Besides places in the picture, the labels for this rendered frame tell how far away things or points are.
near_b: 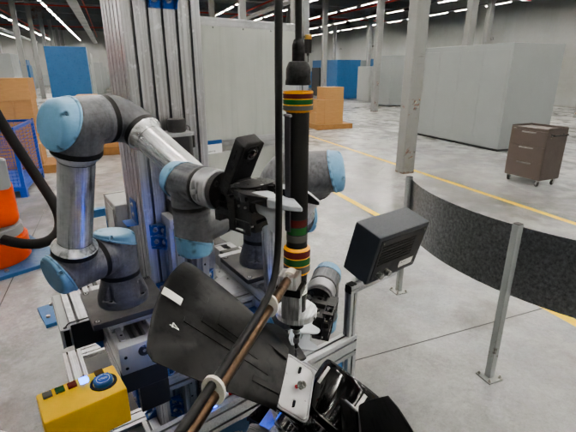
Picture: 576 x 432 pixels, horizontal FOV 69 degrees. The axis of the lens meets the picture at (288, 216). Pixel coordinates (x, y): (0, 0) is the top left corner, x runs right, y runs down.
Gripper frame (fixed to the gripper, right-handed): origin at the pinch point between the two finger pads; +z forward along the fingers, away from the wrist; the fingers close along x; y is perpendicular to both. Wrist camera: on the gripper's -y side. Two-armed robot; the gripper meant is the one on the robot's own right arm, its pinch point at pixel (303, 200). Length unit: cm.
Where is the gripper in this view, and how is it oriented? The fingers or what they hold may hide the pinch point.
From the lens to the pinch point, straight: 63.8
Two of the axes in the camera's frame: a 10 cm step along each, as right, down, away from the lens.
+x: -6.7, 2.5, -7.0
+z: 7.4, 2.1, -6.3
